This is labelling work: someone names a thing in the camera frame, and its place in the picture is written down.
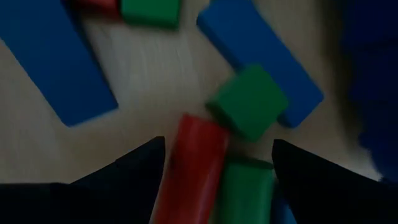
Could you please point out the long blue block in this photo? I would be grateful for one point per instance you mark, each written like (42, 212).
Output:
(53, 62)

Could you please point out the green cylinder block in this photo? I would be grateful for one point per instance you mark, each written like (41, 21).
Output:
(245, 193)

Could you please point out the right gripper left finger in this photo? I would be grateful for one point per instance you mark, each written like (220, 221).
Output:
(77, 205)

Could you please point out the red block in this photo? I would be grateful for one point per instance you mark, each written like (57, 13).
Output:
(96, 5)
(192, 168)

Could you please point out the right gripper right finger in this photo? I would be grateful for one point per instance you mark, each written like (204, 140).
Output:
(335, 202)

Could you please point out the large blue plastic bin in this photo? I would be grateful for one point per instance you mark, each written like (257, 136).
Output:
(379, 77)

